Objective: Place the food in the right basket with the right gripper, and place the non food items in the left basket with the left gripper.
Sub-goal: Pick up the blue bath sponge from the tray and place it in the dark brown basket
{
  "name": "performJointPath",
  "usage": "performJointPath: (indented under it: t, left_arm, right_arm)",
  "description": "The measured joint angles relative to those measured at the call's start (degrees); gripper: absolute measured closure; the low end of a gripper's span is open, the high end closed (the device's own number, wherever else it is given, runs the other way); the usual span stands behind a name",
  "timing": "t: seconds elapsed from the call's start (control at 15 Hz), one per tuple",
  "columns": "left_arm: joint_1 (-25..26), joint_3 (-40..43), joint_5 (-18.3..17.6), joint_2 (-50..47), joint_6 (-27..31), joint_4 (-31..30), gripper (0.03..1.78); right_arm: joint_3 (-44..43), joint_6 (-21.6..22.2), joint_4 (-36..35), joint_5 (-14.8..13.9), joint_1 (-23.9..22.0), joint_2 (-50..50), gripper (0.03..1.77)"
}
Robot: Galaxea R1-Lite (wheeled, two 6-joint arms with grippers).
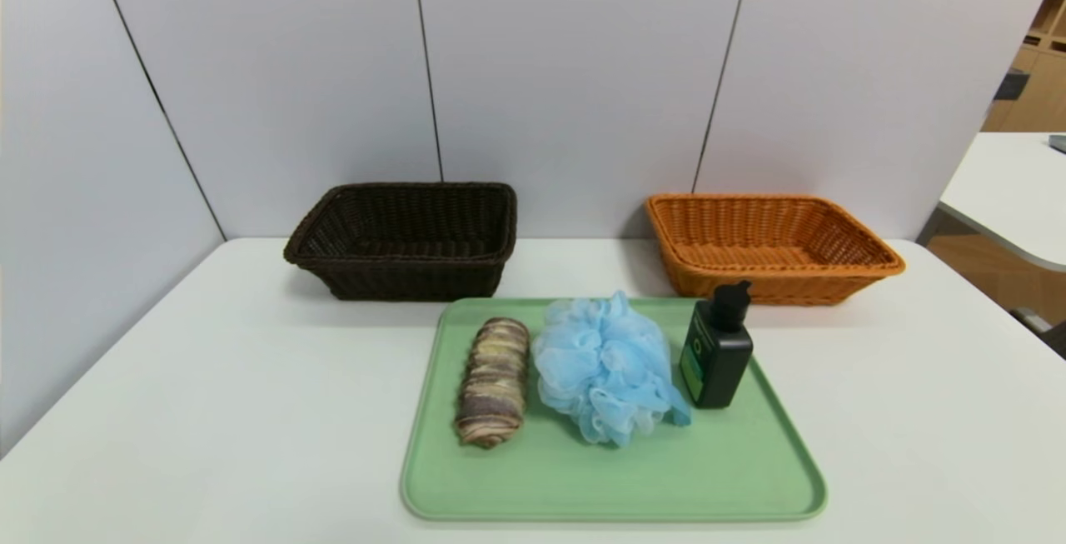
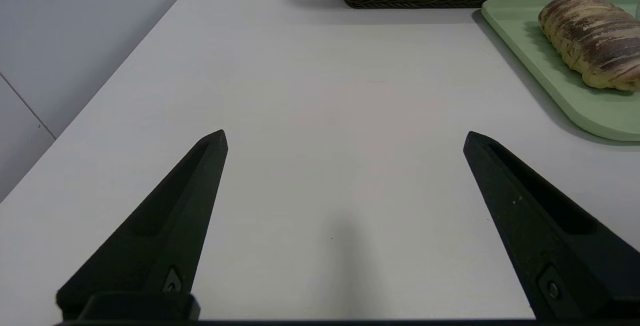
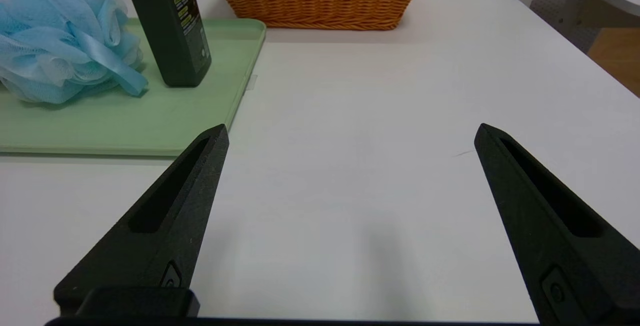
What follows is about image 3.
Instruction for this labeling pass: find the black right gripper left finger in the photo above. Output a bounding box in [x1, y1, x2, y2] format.
[54, 124, 230, 317]

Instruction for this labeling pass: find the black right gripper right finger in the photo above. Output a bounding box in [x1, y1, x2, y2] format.
[474, 123, 640, 326]

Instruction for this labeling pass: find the dark green pump bottle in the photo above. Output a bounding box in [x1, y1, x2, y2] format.
[128, 0, 212, 88]

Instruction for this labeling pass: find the light blue mesh bath sponge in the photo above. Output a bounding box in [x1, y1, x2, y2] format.
[0, 0, 149, 104]

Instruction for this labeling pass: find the light green plastic tray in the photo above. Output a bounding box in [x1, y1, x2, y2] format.
[0, 18, 267, 157]

